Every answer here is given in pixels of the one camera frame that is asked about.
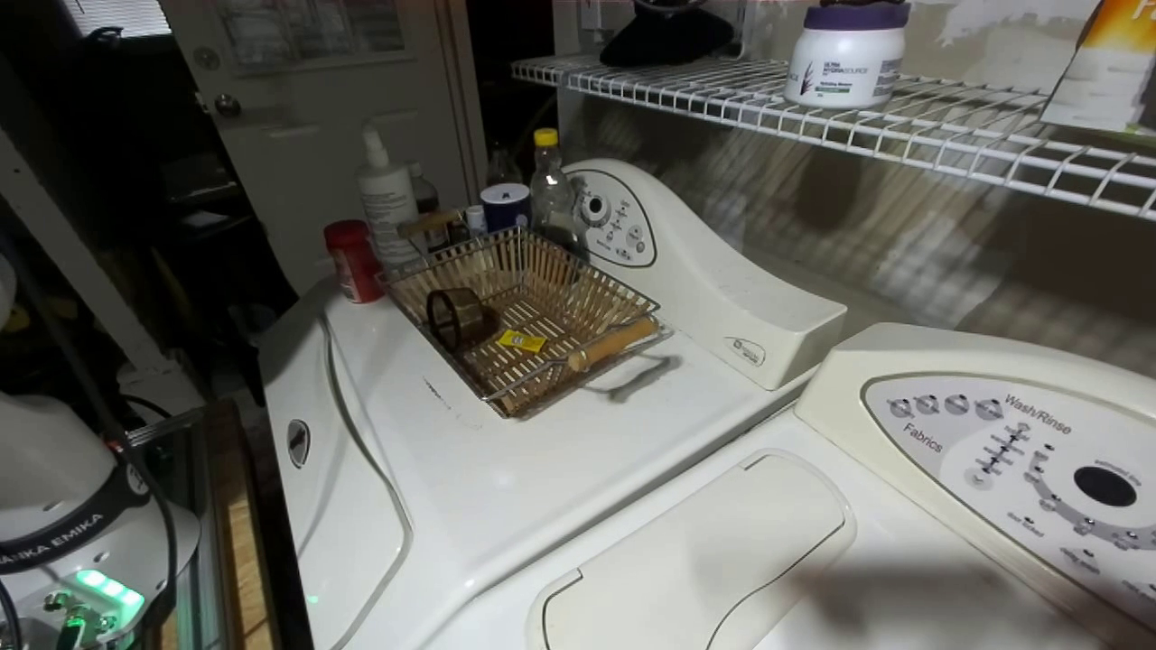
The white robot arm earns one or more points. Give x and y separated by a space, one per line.
83 545

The yellow item in basket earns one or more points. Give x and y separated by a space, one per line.
522 341

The black tape roll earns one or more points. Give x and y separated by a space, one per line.
459 319

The clear bottle yellow cap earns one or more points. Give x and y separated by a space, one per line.
555 194

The dark jar white lid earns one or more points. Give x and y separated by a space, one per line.
508 209

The white washing machine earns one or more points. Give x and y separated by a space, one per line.
410 495

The white spray bottle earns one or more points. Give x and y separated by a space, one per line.
389 199

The red lid container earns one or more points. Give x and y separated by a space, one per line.
357 263

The black cloth on shelf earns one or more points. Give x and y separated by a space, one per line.
667 34

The white door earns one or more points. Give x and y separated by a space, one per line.
294 85

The white tub purple lid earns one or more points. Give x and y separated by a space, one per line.
847 53

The orange box on shelf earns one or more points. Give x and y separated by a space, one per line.
1111 76

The wire basket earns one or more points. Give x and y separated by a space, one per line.
586 317

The white wire shelf rack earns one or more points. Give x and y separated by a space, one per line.
993 134

